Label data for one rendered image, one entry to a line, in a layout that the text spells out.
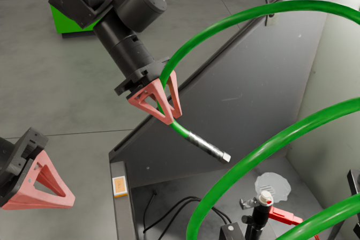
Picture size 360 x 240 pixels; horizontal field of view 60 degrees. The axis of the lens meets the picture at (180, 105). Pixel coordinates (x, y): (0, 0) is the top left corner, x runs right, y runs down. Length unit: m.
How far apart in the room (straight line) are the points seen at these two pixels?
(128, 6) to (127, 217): 0.45
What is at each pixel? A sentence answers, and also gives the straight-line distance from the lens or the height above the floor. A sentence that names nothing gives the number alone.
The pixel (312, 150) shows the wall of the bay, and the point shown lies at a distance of 0.94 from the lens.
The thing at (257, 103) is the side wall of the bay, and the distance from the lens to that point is 0.86.
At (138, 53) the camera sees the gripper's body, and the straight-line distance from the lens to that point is 0.52.
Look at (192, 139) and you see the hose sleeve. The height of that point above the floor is 1.17.
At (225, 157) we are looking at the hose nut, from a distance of 0.60.
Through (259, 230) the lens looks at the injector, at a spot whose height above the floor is 1.04.
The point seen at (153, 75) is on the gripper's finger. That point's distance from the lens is 0.50.
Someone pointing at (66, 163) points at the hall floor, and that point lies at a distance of 2.24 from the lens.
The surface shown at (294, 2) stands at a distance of 0.45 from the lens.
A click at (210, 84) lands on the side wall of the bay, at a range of 0.76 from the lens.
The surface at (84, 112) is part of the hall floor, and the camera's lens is 2.62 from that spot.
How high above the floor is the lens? 1.57
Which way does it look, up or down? 37 degrees down
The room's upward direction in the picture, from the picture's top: straight up
